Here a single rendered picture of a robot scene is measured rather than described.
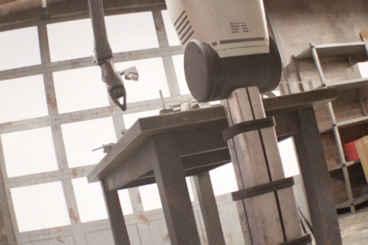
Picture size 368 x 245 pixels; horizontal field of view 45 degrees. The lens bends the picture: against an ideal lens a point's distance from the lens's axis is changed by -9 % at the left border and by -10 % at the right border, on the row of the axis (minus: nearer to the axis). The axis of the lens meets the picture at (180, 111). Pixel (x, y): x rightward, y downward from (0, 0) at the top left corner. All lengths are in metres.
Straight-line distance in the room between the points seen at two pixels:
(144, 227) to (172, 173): 3.32
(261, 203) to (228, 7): 0.48
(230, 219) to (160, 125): 3.74
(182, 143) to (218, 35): 0.59
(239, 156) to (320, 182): 0.73
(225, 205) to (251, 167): 4.05
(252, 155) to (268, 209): 0.14
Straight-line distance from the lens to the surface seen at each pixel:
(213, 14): 1.17
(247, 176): 1.15
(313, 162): 1.84
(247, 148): 1.15
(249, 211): 1.15
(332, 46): 5.69
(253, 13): 1.23
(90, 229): 4.81
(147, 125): 1.51
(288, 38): 5.96
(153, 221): 4.93
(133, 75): 1.97
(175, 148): 1.62
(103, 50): 1.98
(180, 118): 1.54
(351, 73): 6.02
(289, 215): 1.17
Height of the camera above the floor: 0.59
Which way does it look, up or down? 11 degrees up
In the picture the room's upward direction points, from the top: 13 degrees counter-clockwise
